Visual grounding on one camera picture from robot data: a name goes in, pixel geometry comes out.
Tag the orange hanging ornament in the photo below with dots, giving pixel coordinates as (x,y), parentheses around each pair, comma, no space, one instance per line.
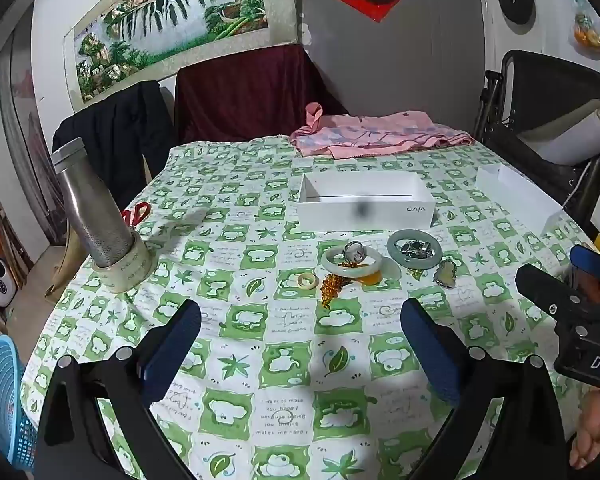
(587,30)

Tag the black folding chair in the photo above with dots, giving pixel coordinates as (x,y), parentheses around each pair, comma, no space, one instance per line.
(545,90)

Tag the green white printed tablecloth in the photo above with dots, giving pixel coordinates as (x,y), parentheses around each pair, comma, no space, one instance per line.
(280,335)

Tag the pale green jade bangle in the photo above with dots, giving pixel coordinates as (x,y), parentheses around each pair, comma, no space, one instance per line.
(330,263)

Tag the dark red velvet cloth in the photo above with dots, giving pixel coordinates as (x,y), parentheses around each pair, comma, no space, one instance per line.
(250,95)

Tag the pink cloth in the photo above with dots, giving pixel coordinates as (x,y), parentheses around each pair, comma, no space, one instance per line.
(380,135)

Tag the blue plastic basket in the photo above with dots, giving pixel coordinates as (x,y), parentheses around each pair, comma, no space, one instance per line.
(2,395)

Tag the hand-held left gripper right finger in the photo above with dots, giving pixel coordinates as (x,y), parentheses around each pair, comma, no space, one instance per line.
(430,355)

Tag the person's bare foot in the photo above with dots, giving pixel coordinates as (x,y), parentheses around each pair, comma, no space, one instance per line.
(590,430)

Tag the white paper roll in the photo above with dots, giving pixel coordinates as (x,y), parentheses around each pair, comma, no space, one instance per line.
(570,135)

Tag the white cardboard box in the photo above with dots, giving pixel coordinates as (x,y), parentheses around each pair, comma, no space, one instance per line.
(355,215)

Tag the silver jewelry pile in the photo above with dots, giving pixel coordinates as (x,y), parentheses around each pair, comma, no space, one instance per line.
(415,247)

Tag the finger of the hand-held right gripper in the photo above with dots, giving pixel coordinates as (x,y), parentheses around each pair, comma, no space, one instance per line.
(545,290)
(595,262)

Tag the metal thermos bottle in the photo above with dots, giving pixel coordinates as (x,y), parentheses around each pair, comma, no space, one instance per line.
(90,200)

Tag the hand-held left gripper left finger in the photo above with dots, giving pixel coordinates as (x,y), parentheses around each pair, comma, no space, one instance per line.
(172,355)

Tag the waterfall landscape painting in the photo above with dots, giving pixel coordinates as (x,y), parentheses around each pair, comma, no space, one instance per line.
(170,20)

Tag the clear tape roll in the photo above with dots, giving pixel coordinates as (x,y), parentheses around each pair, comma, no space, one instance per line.
(130,270)

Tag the black jacket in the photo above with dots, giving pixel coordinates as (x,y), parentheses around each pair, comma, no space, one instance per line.
(115,140)

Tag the white box lid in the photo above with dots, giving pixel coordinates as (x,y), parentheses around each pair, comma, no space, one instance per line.
(520,200)

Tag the silver-rimmed jade pendant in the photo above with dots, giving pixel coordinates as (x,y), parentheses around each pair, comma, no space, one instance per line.
(445,275)

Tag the white foot massager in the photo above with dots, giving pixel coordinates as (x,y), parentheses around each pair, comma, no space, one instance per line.
(0,285)

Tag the orange amber bead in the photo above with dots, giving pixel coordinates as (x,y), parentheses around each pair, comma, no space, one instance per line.
(370,278)

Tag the dark green jade bangle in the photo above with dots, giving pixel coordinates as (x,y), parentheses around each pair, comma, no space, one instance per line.
(397,256)

